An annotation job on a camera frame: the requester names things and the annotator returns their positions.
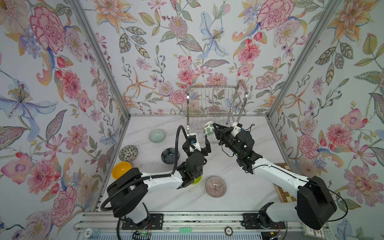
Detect black white patterned bowl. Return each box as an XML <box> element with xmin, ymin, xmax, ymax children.
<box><xmin>119</xmin><ymin>145</ymin><xmax>138</xmax><ymax>162</ymax></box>

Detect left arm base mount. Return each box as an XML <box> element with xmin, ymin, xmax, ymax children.
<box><xmin>121</xmin><ymin>214</ymin><xmax>164</xmax><ymax>230</ymax></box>

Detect green connector block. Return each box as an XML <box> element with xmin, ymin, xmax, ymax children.
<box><xmin>179</xmin><ymin>227</ymin><xmax>192</xmax><ymax>234</ymax></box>

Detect printed label card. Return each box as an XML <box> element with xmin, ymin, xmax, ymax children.
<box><xmin>302</xmin><ymin>223</ymin><xmax>327</xmax><ymax>240</ymax></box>

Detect yellow plastic bowl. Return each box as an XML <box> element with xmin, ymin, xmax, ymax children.
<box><xmin>112</xmin><ymin>162</ymin><xmax>132</xmax><ymax>180</ymax></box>

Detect silver wire dish rack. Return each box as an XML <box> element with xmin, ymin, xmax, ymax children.
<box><xmin>187</xmin><ymin>80</ymin><xmax>250</xmax><ymax>135</ymax></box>

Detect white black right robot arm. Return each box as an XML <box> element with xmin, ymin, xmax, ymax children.
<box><xmin>204</xmin><ymin>122</ymin><xmax>337</xmax><ymax>230</ymax></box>

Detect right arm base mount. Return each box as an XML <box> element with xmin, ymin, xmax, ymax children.
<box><xmin>241</xmin><ymin>213</ymin><xmax>287</xmax><ymax>230</ymax></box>

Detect pale green celadon bowl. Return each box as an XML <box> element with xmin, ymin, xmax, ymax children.
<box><xmin>149</xmin><ymin>129</ymin><xmax>166</xmax><ymax>143</ymax></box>

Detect black corrugated left cable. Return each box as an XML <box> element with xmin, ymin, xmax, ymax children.
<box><xmin>99</xmin><ymin>125</ymin><xmax>190</xmax><ymax>212</ymax></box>

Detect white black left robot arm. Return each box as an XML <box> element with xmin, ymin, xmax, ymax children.
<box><xmin>100</xmin><ymin>135</ymin><xmax>212</xmax><ymax>226</ymax></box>

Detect dark blue floral bowl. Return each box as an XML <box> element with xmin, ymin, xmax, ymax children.
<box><xmin>161</xmin><ymin>148</ymin><xmax>180</xmax><ymax>165</ymax></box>

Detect green leaf pattern bowl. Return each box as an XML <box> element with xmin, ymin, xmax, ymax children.
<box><xmin>203</xmin><ymin>121</ymin><xmax>215</xmax><ymax>136</ymax></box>

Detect pink striped bowl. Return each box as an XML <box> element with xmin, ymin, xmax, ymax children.
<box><xmin>205</xmin><ymin>176</ymin><xmax>227</xmax><ymax>198</ymax></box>

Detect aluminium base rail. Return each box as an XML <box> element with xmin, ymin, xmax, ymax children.
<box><xmin>73</xmin><ymin>210</ymin><xmax>334</xmax><ymax>233</ymax></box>

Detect lime green plastic bowl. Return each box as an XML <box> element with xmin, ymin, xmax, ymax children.
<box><xmin>193</xmin><ymin>176</ymin><xmax>202</xmax><ymax>184</ymax></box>

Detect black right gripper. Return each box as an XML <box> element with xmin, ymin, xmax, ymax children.
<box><xmin>214</xmin><ymin>123</ymin><xmax>243</xmax><ymax>160</ymax></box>

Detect wooden checkerboard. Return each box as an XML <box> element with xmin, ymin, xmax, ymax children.
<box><xmin>274</xmin><ymin>164</ymin><xmax>297</xmax><ymax>203</ymax></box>

